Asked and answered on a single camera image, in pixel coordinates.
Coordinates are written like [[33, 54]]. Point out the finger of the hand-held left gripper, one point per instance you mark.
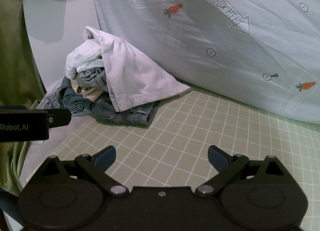
[[61, 118]]

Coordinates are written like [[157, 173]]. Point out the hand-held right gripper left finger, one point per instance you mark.
[[106, 157]]

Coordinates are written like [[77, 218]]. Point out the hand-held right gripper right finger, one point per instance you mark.
[[218, 157]]

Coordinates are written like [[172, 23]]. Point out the large white garment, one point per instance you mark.
[[130, 76]]

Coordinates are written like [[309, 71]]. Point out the blue striped shirt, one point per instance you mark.
[[53, 102]]

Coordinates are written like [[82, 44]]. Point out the dark blue denim garment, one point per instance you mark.
[[71, 96]]

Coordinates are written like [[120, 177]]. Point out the beige garment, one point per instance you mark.
[[92, 95]]

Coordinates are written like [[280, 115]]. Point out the green grid cutting mat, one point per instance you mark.
[[190, 126]]

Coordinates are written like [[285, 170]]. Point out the grey garment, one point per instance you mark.
[[91, 77]]

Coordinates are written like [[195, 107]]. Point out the blue denim jeans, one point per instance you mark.
[[135, 115]]

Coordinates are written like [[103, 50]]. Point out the crumpled white shirt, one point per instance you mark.
[[80, 58]]

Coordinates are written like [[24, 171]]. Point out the green cloth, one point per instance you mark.
[[15, 58]]

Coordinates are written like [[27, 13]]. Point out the carrot printed pale blue quilt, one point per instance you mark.
[[212, 41]]

